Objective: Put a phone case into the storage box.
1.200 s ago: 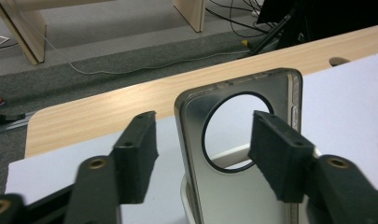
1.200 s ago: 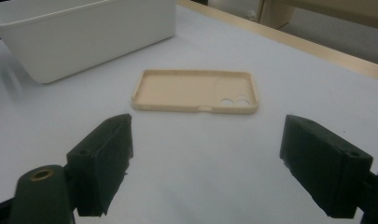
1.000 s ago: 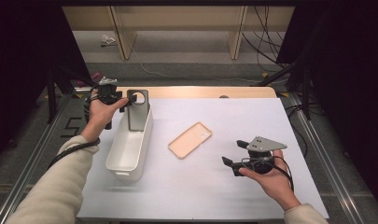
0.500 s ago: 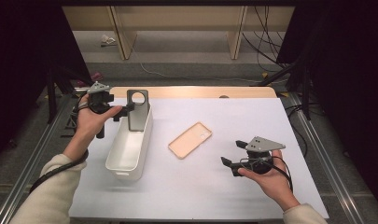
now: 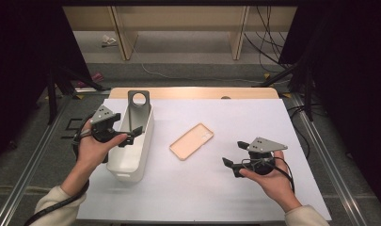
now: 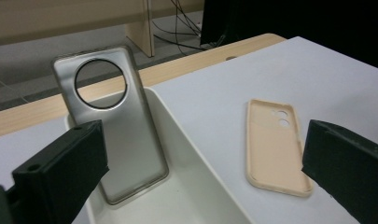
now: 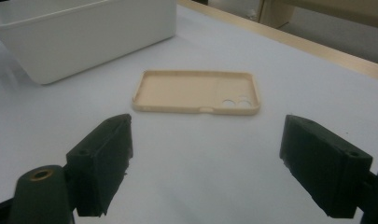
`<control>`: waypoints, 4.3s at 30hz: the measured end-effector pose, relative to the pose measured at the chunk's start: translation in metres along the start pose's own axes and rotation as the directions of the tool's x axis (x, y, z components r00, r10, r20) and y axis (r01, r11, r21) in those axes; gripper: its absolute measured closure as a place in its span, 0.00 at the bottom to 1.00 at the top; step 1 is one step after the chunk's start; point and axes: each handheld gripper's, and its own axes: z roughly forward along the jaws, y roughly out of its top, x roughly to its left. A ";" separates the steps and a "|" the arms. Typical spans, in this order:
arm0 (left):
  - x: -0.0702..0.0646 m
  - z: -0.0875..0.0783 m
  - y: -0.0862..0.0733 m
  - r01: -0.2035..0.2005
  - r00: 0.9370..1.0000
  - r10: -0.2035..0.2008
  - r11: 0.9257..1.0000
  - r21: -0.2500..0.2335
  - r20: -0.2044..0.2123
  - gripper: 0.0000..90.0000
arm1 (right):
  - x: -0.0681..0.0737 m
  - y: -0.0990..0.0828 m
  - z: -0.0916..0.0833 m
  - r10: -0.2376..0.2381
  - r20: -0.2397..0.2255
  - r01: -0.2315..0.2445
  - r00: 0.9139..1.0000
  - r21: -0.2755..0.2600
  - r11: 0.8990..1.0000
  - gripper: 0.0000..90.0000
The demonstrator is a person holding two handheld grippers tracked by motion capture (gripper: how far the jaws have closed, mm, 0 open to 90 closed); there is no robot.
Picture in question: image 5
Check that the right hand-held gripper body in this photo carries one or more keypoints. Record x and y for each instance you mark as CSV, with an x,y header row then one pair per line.
x,y
263,145

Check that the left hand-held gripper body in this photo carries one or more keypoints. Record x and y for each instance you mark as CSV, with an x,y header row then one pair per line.
x,y
102,116

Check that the white plastic storage box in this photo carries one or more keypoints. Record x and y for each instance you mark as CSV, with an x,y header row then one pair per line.
x,y
131,163

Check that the beige phone case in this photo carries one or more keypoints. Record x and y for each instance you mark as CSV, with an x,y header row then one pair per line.
x,y
191,142

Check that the person's left hand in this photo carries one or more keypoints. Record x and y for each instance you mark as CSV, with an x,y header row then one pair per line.
x,y
91,153

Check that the person's right hand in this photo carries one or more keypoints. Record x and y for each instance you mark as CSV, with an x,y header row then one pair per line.
x,y
277,183

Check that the yellow tape piece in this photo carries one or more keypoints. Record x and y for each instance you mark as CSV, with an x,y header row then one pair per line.
x,y
286,94
266,75
79,96

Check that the pink packet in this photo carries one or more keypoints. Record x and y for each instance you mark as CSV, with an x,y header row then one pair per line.
x,y
96,77

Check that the white table mat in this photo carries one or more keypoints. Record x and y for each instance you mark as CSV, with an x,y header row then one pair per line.
x,y
194,194

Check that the black metal stand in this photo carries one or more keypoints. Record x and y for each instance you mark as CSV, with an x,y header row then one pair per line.
x,y
309,100
52,100

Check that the crumpled white paper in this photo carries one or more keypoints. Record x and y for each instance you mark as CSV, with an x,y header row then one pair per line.
x,y
108,40

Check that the dark curtain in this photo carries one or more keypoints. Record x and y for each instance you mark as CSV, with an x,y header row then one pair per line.
x,y
15,47
351,62

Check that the beige wooden shelf unit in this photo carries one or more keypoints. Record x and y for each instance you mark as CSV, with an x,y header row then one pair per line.
x,y
178,19

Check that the aluminium floor rail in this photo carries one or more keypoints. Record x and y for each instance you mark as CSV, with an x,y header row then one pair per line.
x,y
329,163
28,175

